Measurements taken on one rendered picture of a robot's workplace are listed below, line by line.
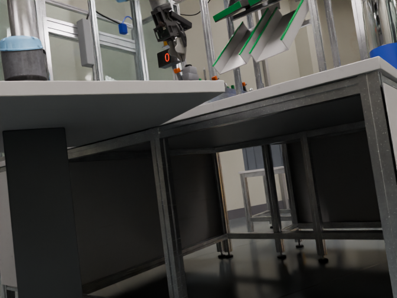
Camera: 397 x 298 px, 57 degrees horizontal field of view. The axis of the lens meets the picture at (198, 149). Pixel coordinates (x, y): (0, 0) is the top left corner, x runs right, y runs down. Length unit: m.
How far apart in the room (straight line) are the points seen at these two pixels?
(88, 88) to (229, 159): 4.27
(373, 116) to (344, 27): 6.11
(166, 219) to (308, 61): 4.83
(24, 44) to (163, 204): 0.66
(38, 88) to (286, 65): 5.30
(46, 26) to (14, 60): 1.33
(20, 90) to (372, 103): 0.76
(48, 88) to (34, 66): 0.43
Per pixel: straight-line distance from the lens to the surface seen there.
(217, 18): 1.42
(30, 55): 1.20
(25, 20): 1.40
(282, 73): 5.79
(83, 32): 2.58
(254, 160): 3.48
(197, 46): 5.12
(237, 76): 1.45
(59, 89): 0.76
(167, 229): 1.31
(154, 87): 0.81
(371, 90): 0.97
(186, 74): 1.52
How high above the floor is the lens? 0.65
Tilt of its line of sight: 4 degrees up
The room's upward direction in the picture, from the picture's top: 8 degrees counter-clockwise
